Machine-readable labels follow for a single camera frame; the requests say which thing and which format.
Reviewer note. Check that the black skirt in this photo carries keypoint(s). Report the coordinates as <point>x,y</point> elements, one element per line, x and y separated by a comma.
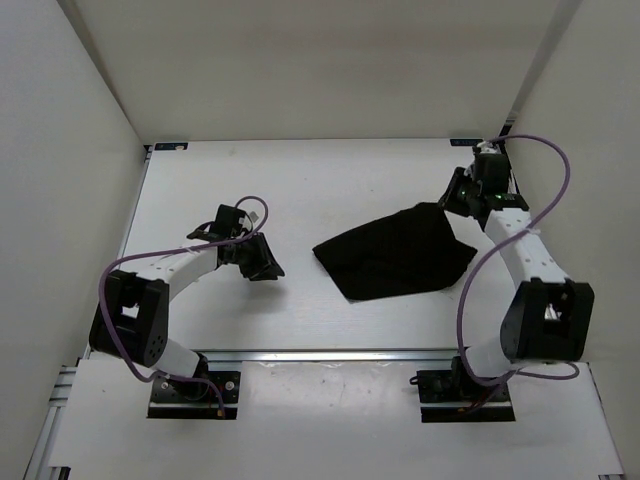
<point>409,252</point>

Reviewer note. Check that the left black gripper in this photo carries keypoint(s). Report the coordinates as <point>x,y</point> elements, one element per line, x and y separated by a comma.
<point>264,263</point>

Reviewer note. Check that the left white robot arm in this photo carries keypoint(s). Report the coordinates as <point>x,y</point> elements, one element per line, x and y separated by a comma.
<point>138,302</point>

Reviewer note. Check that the right blue corner label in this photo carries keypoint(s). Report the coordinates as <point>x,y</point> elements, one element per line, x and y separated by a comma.
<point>464,142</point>

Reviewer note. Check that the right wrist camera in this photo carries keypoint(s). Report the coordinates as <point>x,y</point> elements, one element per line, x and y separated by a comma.
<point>481,169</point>

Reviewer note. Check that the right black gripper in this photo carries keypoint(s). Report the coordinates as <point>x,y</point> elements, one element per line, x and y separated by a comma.
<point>448,202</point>

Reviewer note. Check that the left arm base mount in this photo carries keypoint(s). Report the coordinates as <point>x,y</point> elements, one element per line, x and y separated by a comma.
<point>174,400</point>

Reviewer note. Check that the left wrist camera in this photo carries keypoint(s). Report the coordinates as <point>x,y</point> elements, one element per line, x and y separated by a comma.
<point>228,224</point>

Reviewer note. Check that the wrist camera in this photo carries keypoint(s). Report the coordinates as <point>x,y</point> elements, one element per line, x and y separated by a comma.
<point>228,224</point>
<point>481,169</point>

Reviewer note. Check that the blue corner label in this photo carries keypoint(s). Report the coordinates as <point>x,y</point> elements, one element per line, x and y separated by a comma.
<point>464,142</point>
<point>171,146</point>

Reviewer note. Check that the left blue corner label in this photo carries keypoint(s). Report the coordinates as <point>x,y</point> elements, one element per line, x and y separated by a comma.
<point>171,146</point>

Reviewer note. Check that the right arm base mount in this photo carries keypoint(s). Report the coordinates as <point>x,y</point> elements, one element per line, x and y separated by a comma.
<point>451,396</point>

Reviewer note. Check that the aluminium front rail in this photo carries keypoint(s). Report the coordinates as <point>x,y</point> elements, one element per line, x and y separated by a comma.
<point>333,355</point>

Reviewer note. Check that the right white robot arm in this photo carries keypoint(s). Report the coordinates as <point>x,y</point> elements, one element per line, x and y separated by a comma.
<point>548,318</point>

